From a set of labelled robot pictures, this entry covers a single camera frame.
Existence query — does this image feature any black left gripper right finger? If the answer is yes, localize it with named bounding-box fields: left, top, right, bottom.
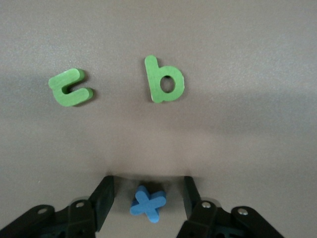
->
left=176, top=175, right=285, bottom=238

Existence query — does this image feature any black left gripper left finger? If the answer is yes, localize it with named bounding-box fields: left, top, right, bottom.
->
left=0, top=175, right=115, bottom=238

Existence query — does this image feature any blue small letter x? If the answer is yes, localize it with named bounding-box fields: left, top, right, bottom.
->
left=129, top=184, right=167, bottom=224

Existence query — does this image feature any green letter u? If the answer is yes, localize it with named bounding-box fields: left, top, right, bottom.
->
left=48, top=68, right=95, bottom=108

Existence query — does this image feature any green small letter b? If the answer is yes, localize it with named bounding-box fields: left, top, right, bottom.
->
left=144, top=55, right=186, bottom=104

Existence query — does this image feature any brown table mat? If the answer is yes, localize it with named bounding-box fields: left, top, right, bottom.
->
left=0, top=0, right=317, bottom=238

